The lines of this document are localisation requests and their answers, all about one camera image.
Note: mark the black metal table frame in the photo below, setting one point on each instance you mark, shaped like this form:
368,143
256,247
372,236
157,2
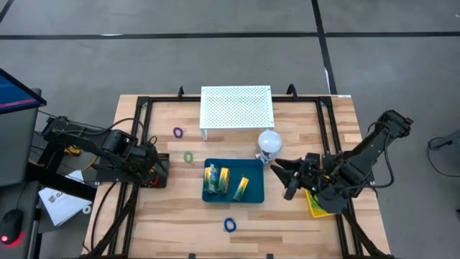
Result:
165,97

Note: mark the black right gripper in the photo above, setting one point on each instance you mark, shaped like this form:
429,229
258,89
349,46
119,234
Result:
312,172

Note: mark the teal plastic bin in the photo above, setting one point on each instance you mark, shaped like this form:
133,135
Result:
255,180

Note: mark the computer monitor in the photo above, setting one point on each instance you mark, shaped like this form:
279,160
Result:
14,95

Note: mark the green coil wristband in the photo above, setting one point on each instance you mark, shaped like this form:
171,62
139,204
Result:
185,157

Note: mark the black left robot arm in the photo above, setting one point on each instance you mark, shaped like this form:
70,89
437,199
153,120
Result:
93,138

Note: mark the black frame clamp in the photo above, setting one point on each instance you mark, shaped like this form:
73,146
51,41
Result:
180,91
292,90

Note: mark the purple coil wristband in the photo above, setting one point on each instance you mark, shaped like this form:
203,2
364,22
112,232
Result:
174,132

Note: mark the black equipment box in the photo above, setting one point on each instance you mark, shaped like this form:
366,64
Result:
46,158

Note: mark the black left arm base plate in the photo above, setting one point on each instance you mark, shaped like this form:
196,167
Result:
108,176

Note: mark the white tape roll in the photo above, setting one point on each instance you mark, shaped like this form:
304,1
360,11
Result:
85,206

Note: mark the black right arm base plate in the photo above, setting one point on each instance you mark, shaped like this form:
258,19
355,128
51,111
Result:
368,177

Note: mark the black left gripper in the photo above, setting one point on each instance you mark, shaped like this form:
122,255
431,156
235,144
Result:
142,162

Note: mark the grey chair leg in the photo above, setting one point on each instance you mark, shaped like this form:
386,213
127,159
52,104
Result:
449,140

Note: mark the yellow plastic basket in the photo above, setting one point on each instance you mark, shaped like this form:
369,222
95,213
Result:
314,213

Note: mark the black computer mouse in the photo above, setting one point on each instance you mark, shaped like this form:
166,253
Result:
10,223

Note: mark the blue coil wristband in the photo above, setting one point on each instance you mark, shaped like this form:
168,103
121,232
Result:
225,225

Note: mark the white label sticker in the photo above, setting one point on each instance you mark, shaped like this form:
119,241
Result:
344,96

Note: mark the grey cabinet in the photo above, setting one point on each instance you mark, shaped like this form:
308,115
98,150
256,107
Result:
16,144

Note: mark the white paper booklet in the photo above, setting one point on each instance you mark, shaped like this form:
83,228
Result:
61,205

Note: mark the black mesh basket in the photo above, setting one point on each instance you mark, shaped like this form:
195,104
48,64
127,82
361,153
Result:
163,169

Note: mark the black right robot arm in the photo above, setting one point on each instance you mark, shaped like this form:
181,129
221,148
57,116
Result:
373,144

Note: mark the white perforated metal shelf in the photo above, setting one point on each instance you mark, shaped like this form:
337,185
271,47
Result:
237,108

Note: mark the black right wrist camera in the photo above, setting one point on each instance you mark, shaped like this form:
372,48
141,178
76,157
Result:
291,190

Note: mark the thin green rubber band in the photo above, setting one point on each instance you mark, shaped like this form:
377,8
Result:
316,204

